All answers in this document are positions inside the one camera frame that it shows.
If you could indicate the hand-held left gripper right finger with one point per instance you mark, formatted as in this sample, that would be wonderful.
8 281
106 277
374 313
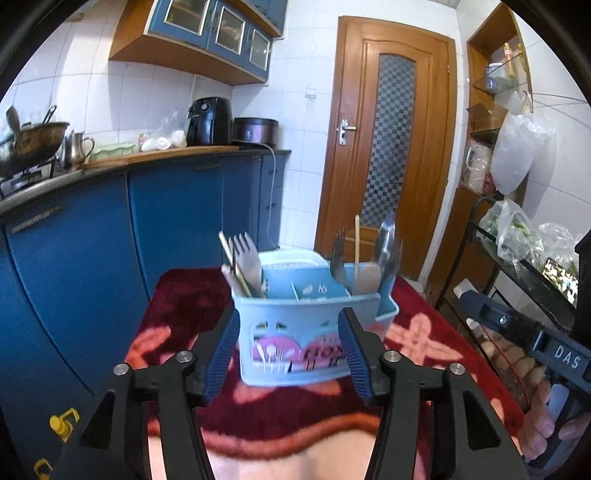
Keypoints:
355 355

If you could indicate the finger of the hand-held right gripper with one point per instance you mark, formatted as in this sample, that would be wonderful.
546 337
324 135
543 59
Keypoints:
498 321

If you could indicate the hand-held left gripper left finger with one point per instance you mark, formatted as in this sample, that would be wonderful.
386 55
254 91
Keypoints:
224 350

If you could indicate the light blue utensil holder box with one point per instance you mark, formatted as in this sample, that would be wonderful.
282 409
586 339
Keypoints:
286 323

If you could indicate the wide-headed stainless steel fork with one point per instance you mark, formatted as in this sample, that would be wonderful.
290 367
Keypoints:
338 263

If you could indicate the wooden chopstick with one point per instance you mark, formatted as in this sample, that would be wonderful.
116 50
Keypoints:
357 249
231 256

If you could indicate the person's right hand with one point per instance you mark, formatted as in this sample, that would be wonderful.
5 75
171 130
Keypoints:
538 424

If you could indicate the pile of eggs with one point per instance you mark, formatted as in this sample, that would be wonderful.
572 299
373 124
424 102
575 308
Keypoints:
512 364

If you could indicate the red floral blanket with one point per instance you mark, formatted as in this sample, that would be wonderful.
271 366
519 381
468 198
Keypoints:
184 304

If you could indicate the clear plastic bag of greens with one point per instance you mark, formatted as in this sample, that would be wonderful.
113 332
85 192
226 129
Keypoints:
508 230

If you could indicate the blue base cabinet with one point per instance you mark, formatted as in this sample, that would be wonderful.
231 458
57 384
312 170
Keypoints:
92 258

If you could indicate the wooden door with glass panel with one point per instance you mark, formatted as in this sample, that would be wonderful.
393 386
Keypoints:
351 184

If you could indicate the white plastic bag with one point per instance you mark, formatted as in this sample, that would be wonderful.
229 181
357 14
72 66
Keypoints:
519 147

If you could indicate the yellow cabinet lock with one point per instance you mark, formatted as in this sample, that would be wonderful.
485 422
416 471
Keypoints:
62 422
44 467

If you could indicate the wooden cutting board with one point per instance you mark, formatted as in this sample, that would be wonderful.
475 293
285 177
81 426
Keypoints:
184 151

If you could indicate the cardboard box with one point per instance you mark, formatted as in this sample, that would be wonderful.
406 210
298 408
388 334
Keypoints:
485 117

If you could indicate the dark rice cooker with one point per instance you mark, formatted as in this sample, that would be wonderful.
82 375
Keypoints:
256 134

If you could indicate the black air fryer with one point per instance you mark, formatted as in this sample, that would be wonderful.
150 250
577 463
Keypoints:
207 122

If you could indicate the green dish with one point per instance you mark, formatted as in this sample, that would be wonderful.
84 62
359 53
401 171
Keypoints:
111 151

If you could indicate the metal kettle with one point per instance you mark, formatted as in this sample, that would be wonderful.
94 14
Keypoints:
76 150

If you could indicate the gas stove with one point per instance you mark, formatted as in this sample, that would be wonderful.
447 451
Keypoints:
25 177

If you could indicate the black wok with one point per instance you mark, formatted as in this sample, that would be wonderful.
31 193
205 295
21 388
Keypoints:
37 143

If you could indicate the metal ladle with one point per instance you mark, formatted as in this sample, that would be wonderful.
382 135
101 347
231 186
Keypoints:
13 121

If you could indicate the blue upper cabinets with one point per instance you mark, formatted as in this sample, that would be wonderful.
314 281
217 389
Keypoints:
272 14

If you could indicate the wall light switch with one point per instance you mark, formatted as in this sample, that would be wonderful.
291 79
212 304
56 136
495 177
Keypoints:
311 91

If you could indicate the wooden wall shelf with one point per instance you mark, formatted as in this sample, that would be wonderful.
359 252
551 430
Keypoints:
489 32

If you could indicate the blue glass-front wall cabinet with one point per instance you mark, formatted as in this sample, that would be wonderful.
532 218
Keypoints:
184 50

